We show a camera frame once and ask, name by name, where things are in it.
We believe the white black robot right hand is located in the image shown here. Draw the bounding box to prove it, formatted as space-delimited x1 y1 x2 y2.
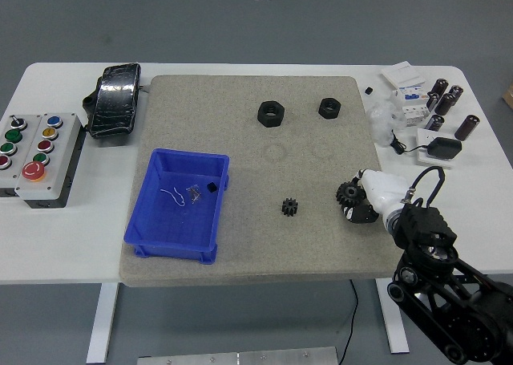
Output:
341 168 411 225

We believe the large black bevel gear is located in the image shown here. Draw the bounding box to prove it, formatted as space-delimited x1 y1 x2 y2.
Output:
334 180 366 210

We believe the small black spur gear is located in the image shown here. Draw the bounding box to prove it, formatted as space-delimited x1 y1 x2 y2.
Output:
281 197 301 218

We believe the blue plastic bin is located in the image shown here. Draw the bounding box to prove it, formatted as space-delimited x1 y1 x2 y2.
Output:
123 148 232 265

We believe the small black hex nut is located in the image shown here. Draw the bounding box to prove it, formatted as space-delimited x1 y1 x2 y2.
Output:
317 96 343 120

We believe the large black hex nut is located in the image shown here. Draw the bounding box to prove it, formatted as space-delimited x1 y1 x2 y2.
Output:
256 99 287 128

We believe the grey box with emergency stop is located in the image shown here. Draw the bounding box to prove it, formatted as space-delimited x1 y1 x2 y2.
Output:
14 112 87 210

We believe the clear crumpled plastic bag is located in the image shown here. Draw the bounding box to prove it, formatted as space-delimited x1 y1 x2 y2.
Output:
367 101 406 148

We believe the white square plate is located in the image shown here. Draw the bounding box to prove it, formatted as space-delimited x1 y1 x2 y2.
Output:
416 128 463 170

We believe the black power adapter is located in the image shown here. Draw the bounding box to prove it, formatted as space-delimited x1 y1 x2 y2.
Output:
426 136 463 160

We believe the white circuit breaker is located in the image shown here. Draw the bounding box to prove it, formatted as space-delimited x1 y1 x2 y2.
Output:
390 84 432 129

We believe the white flat carton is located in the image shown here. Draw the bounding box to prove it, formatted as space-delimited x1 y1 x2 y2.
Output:
380 60 426 90

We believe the white table leg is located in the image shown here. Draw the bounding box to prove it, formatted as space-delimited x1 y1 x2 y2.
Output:
85 282 119 364
374 278 410 355

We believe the grey-brown table mat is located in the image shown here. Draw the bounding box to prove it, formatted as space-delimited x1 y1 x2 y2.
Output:
119 74 397 288

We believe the black wrapped device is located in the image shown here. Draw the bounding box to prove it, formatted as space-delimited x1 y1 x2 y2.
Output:
82 62 143 140

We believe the black adapter cord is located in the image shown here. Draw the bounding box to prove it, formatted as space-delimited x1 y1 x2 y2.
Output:
388 129 432 156

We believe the black hanging cable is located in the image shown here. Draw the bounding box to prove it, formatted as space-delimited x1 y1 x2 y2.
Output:
336 279 360 365

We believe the white string piece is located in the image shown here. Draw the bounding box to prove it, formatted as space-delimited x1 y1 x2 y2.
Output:
160 185 188 208

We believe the grey box with selector switch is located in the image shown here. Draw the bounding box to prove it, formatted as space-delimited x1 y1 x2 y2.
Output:
0 113 43 200

